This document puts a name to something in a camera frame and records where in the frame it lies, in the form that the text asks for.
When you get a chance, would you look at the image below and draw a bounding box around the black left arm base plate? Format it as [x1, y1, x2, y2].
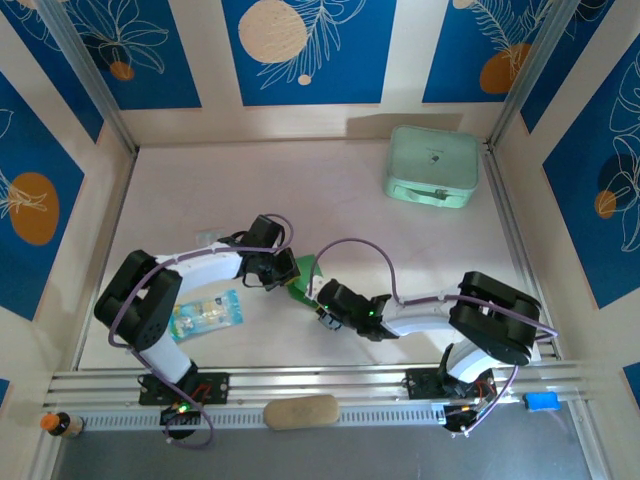
[138, 372, 231, 406]

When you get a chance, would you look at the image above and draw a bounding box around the aluminium table edge rail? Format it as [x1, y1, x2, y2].
[72, 147, 139, 371]
[480, 142, 541, 296]

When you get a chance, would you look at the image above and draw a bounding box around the small bottle orange cap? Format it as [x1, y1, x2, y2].
[39, 410, 84, 440]

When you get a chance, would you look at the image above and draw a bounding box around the mint green zip case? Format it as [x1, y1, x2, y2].
[382, 124, 481, 210]

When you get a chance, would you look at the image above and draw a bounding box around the small blue box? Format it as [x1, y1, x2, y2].
[522, 392, 560, 413]

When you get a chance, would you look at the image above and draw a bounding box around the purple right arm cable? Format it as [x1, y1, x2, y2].
[307, 237, 560, 441]

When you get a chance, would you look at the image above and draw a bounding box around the aluminium frame post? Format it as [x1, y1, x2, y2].
[37, 0, 139, 154]
[487, 0, 576, 151]

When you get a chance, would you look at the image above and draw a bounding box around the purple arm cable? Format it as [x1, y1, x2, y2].
[307, 237, 560, 441]
[108, 213, 296, 449]

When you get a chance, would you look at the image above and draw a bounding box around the blue snack packet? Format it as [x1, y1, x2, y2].
[169, 289, 246, 342]

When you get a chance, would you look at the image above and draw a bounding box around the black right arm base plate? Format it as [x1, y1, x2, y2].
[405, 368, 496, 401]

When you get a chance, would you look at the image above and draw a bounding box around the tan oval wooden block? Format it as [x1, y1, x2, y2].
[263, 394, 341, 431]

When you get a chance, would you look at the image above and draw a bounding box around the grey slotted cable duct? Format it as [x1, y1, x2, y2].
[79, 403, 450, 431]

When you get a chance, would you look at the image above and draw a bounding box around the aluminium mounting rail beam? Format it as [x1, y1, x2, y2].
[42, 362, 597, 409]

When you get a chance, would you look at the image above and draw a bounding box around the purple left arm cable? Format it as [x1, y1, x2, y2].
[108, 213, 296, 449]

